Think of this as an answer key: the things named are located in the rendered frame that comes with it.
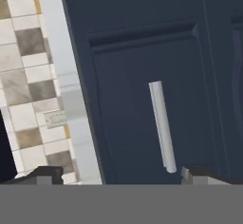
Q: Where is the silver bar door handle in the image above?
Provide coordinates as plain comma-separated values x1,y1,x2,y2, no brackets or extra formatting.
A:
148,80,178,175

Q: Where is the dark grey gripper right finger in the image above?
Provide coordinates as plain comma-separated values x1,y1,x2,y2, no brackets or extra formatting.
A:
180,164,243,186

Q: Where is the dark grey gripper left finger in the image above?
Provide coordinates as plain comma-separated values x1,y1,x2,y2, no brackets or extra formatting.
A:
2,165,65,186

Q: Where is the navy blue cupboard door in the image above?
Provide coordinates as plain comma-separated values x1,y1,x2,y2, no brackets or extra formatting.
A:
200,0,243,182
57,0,231,186

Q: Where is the white wall outlet plate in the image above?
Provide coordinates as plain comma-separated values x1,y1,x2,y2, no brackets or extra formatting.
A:
44,109,67,130

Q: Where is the dark navy cabinet side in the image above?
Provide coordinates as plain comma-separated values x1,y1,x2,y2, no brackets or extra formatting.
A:
0,110,18,183

